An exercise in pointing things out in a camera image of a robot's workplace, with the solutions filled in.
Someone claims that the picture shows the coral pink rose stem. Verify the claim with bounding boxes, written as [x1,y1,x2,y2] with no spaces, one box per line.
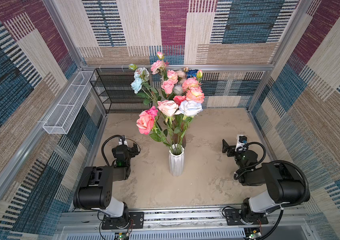
[136,110,166,143]

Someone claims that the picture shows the white ribbed ceramic vase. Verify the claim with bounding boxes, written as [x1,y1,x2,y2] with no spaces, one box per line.
[169,144,184,177]

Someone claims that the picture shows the magenta rose stem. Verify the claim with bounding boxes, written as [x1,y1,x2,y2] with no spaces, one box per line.
[145,107,170,148]

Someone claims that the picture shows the pink rose tall stem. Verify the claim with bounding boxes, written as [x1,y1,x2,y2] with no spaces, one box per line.
[157,100,178,151]

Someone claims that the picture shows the white blue rose spray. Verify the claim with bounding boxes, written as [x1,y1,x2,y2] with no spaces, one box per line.
[129,64,160,106]

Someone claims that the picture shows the pink yellow peony spray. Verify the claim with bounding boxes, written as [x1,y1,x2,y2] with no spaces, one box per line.
[182,70,205,104]

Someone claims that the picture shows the white single rose stem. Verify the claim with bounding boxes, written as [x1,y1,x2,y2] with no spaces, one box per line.
[173,85,183,96]

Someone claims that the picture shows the blue rose stem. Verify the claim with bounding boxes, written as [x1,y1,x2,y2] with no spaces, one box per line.
[186,70,199,79]

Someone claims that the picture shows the pink ribbed glass vase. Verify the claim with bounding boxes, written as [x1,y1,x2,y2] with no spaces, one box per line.
[172,134,186,148]

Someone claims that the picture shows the white rose leafy stem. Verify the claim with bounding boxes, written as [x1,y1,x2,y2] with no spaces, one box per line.
[175,100,203,145]

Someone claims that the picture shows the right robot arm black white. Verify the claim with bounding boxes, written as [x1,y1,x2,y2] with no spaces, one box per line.
[221,135,310,226]

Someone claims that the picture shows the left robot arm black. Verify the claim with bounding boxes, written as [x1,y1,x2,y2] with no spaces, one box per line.
[73,135,145,233]

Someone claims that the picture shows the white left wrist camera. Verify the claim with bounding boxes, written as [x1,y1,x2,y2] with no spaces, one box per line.
[119,136,128,146]

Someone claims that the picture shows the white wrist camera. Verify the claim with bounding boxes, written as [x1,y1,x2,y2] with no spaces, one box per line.
[235,135,247,153]
[119,136,128,146]

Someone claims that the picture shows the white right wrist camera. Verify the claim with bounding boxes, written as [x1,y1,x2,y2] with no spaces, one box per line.
[235,135,247,153]

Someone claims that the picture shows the black wire mesh shelf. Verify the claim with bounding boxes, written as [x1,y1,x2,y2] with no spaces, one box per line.
[90,68,152,114]

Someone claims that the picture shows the white wire mesh basket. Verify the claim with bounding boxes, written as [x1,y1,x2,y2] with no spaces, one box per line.
[43,71,93,135]

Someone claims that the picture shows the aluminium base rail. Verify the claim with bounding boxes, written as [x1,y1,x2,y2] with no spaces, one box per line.
[53,205,319,240]

